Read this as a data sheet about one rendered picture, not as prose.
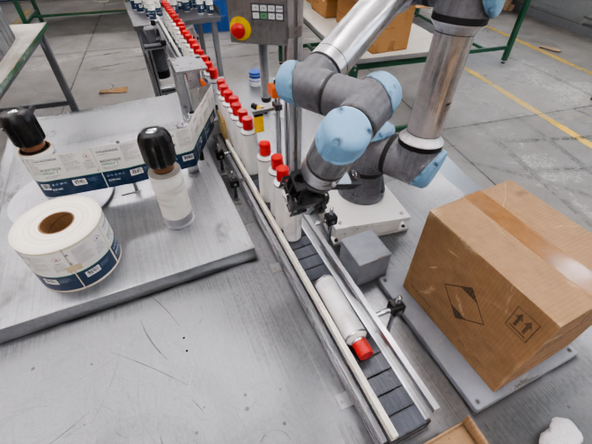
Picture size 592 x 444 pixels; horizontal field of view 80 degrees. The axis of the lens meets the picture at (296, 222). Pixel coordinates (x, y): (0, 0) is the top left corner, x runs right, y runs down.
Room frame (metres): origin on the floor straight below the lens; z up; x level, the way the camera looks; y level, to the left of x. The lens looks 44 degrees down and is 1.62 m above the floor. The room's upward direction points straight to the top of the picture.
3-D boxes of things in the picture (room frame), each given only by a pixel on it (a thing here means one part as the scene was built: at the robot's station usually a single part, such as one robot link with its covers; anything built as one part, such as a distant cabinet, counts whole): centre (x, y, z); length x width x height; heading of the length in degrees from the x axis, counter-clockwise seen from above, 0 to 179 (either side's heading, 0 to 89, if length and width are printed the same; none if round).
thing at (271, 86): (0.98, 0.08, 1.05); 0.10 x 0.04 x 0.33; 114
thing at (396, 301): (0.41, -0.20, 0.91); 0.07 x 0.03 x 0.16; 114
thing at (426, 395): (0.70, -0.03, 0.96); 1.07 x 0.01 x 0.01; 24
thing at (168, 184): (0.77, 0.35, 1.03); 0.09 x 0.09 x 0.30
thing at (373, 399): (0.67, 0.04, 0.91); 1.07 x 0.01 x 0.02; 24
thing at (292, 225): (0.70, 0.01, 0.98); 0.05 x 0.05 x 0.20
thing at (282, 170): (0.74, 0.03, 0.98); 0.05 x 0.05 x 0.20
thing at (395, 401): (0.95, 0.12, 0.86); 1.65 x 0.08 x 0.04; 24
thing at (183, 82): (1.30, 0.38, 1.01); 0.14 x 0.13 x 0.26; 24
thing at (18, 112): (0.87, 0.74, 1.04); 0.09 x 0.09 x 0.29
